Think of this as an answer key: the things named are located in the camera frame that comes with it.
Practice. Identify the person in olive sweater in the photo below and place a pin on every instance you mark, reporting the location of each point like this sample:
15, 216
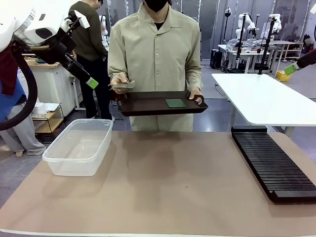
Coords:
86, 37

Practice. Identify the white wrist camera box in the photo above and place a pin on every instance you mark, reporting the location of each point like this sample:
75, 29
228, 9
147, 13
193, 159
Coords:
82, 19

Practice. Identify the person's right forearm beige sleeve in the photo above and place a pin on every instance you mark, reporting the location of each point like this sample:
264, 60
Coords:
118, 71

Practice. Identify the white background work table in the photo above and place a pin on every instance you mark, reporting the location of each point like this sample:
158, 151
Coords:
237, 53

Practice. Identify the clear plastic storage box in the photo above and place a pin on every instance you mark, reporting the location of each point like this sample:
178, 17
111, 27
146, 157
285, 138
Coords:
79, 148

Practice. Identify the wooden background table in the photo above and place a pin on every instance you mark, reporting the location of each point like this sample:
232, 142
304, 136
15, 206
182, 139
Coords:
291, 48

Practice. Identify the white side table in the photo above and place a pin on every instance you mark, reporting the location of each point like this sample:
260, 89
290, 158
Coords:
261, 98

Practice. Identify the person's left forearm beige sleeve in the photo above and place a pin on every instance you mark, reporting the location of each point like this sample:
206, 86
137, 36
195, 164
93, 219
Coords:
195, 76

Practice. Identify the person's left hand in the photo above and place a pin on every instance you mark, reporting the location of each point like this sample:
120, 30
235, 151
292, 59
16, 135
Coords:
196, 95

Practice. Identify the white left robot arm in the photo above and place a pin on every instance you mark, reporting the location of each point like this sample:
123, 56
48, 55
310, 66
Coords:
14, 14

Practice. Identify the green square PCB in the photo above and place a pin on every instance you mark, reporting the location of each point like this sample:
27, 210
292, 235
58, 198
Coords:
126, 85
175, 103

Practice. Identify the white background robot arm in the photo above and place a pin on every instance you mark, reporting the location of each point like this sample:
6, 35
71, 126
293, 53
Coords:
276, 21
243, 26
104, 24

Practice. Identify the person in grey trousers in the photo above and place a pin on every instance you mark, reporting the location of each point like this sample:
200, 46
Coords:
17, 123

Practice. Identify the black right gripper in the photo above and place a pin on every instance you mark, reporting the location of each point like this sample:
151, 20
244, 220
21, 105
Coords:
308, 58

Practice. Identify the person in beige shirt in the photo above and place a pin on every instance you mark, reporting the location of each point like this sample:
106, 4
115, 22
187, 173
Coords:
155, 54

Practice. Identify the black tripod stand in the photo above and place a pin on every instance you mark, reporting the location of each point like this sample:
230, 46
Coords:
267, 44

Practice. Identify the person's right hand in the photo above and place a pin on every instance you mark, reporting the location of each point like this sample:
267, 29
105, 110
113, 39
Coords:
119, 81

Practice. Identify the black face mask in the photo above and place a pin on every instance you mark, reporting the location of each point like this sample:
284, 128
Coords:
155, 5

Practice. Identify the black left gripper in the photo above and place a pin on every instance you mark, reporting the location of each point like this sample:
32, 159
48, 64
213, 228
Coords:
59, 49

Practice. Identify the yellow box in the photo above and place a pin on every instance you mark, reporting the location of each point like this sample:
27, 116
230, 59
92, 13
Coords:
283, 75

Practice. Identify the wood and metal shelf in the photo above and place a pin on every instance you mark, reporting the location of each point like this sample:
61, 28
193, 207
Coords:
48, 121

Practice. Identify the black computer tower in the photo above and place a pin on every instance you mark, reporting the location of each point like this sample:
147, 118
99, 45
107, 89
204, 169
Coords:
217, 58

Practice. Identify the white cabinet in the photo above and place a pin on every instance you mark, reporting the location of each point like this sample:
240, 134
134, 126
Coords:
51, 84

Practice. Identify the black slotted PCB rack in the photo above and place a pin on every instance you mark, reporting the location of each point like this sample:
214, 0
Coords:
271, 160

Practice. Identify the dark brown serving tray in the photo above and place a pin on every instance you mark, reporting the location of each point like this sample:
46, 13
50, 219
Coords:
148, 105

